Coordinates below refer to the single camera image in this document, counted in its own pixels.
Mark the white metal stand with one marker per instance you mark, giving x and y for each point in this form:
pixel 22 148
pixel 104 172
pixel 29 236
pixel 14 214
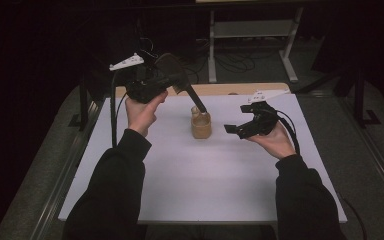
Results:
pixel 250 29

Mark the white table sheet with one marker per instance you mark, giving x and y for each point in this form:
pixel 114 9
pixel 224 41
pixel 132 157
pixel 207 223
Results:
pixel 206 180

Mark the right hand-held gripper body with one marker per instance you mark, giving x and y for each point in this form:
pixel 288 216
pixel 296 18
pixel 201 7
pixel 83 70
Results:
pixel 261 120

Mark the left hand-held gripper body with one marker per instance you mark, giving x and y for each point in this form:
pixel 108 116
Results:
pixel 143 90

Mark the person's left hand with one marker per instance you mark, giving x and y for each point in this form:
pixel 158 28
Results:
pixel 143 115

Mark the person's right hand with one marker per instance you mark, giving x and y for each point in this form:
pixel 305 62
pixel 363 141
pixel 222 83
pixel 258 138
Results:
pixel 275 143

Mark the wooden table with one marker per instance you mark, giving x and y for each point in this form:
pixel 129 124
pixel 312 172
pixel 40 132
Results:
pixel 233 89

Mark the brown cup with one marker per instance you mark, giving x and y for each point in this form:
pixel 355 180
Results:
pixel 201 128

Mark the black metal stand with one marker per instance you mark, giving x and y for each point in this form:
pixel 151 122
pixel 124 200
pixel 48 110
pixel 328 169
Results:
pixel 360 100
pixel 84 103

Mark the black comb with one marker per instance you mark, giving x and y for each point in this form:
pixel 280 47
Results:
pixel 176 78

